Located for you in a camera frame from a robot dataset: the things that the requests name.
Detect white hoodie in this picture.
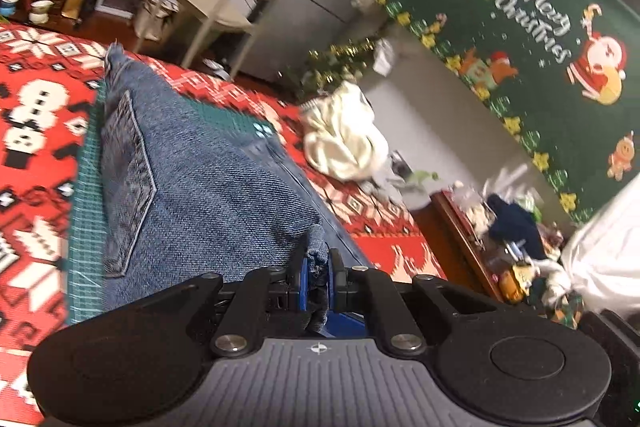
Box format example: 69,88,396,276
299,82,391,182

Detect white ribbon bow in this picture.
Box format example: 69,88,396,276
372,38,398,75

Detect yellow plush toy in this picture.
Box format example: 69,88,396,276
497,264,536,303

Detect red patterned blanket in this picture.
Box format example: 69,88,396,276
0,22,451,427

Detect blue denim shorts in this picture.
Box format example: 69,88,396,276
100,44,373,338

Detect wooden nightstand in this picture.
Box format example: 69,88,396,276
430,189,566,303

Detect green Christmas wall cloth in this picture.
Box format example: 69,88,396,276
377,0,640,225

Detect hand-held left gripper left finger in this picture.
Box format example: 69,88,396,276
125,257,308,359

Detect white tote bag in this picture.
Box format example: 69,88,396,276
134,0,180,40

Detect white cloth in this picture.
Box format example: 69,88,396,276
560,192,640,308

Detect navy blue cloth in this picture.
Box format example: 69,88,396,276
487,194,548,260

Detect green cutting mat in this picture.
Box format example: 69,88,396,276
67,82,276,325

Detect white ceramic pot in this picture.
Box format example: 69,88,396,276
28,0,55,24

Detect small Christmas tree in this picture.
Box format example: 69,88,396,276
280,38,381,100

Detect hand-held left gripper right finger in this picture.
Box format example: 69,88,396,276
326,248,507,359

